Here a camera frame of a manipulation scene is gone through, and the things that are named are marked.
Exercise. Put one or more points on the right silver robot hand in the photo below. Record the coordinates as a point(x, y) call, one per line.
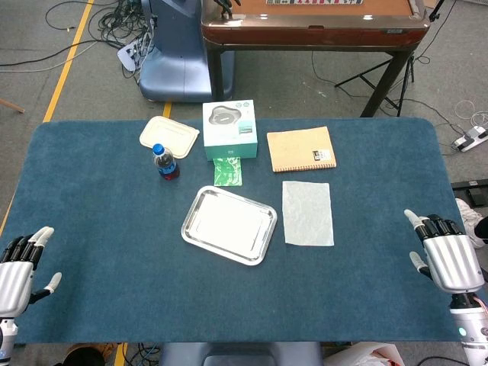
point(451, 259)

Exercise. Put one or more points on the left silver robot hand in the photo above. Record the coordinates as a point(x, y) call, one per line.
point(13, 282)

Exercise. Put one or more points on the translucent white cloth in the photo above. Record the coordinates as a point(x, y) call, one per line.
point(308, 213)

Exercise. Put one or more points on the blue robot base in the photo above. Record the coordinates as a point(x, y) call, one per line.
point(175, 57)

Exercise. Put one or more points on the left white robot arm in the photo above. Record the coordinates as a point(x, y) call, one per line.
point(5, 335)

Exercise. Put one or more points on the silver metal tray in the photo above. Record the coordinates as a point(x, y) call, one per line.
point(228, 225)

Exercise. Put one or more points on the black-fingered robot hand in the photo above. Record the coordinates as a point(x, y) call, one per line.
point(225, 5)

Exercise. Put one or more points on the black shoe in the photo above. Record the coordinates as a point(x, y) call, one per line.
point(482, 230)

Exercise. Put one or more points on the white sneaker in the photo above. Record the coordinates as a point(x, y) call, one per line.
point(468, 217)

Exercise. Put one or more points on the blue felt table cover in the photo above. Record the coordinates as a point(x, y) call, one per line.
point(114, 248)

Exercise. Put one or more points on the white power strip with plugs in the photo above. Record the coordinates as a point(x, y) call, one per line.
point(470, 139)
point(127, 55)

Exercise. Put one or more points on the white plastic bag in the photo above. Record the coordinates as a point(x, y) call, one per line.
point(362, 356)

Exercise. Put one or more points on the black tripod stand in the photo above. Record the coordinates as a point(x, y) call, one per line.
point(398, 95)

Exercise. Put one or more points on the wooden stick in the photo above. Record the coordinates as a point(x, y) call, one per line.
point(11, 105)

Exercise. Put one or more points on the brown spiral notebook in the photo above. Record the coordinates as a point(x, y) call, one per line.
point(299, 148)

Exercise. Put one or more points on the cola bottle with blue cap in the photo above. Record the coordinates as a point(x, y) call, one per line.
point(166, 165)

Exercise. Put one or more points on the beige lidded lunch box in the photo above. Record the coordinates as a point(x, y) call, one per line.
point(167, 133)

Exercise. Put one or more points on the grey-blue robot torso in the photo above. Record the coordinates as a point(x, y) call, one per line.
point(240, 354)

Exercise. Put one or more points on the green patterned packet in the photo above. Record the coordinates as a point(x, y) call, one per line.
point(228, 172)

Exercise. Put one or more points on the black stand pole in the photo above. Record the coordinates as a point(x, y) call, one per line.
point(436, 9)

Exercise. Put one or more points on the teal and white product box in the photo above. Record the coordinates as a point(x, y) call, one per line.
point(228, 126)

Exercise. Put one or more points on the brown mahjong table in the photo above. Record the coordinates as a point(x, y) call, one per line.
point(316, 32)

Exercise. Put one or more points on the face-up mahjong tile row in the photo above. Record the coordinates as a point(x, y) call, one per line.
point(312, 2)

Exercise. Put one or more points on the black metal frame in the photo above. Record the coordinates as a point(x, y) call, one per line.
point(472, 190)

